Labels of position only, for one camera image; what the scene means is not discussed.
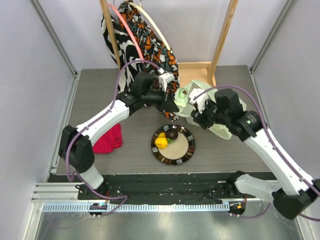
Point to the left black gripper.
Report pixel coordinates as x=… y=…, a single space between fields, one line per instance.
x=169 y=105

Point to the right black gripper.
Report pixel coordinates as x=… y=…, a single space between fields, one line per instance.
x=199 y=116

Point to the pale green plastic bag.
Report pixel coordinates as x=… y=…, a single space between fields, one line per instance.
x=182 y=101

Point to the dark purple fake mangosteen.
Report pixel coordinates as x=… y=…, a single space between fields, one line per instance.
x=171 y=135

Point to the beige plate with dark rim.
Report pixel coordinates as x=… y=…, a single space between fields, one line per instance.
x=178 y=152

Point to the yellow fake pear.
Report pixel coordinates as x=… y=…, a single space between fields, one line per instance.
x=161 y=141

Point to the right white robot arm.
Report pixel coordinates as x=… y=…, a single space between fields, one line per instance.
x=294 y=190

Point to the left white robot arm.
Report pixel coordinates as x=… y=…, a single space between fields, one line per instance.
x=76 y=144

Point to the wooden clothes rack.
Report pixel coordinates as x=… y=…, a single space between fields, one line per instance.
x=188 y=71

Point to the zebra print garment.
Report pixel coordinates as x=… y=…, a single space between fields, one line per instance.
x=127 y=53

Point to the orange grey camouflage garment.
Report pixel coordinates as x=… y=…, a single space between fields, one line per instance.
x=152 y=47

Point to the red cloth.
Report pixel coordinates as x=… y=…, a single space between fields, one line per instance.
x=109 y=141

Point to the cream clothes hanger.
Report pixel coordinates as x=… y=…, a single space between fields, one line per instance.
x=155 y=27

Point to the pink clothes hanger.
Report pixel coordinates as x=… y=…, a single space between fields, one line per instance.
x=130 y=33

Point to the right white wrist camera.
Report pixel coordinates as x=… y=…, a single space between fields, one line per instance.
x=197 y=98

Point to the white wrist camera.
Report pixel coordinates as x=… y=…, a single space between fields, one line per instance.
x=164 y=78
x=197 y=98

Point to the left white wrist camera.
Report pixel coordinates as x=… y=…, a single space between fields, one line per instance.
x=164 y=78

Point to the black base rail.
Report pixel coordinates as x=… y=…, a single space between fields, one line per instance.
x=170 y=189

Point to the white slotted cable duct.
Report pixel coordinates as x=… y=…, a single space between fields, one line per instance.
x=52 y=207

